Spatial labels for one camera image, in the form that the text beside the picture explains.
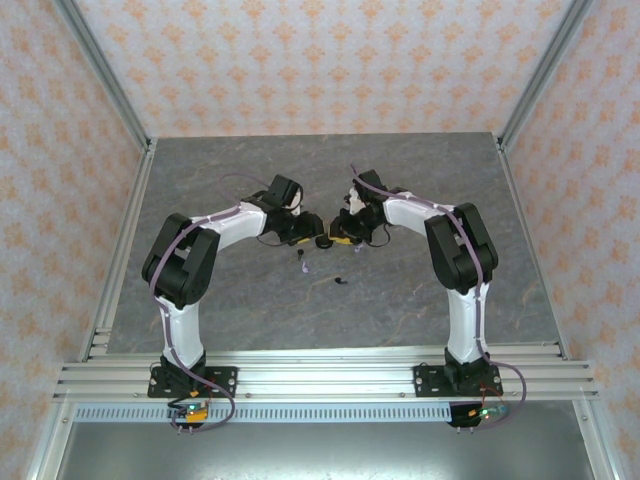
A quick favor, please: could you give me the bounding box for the wide aluminium mounting beam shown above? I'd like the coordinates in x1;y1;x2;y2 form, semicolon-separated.
52;348;600;402

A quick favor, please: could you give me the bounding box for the aluminium lower frame post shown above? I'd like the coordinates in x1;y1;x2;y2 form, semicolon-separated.
572;399;624;480
27;399;76;480

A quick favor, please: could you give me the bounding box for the aluminium side table rail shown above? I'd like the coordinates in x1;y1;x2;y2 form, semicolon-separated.
496;135;571;361
78;139;157;362

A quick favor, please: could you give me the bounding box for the grey metal sheet panel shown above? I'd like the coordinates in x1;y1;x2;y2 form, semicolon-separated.
49;422;604;480

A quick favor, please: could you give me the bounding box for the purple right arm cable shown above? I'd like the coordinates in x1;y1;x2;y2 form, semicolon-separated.
349;163;529;432

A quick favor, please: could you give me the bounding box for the grey slotted cable duct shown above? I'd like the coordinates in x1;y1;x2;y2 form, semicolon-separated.
73;403;455;425

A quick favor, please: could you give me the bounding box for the aluminium upright frame post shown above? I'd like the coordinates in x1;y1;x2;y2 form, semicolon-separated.
53;0;154;154
498;0;594;151

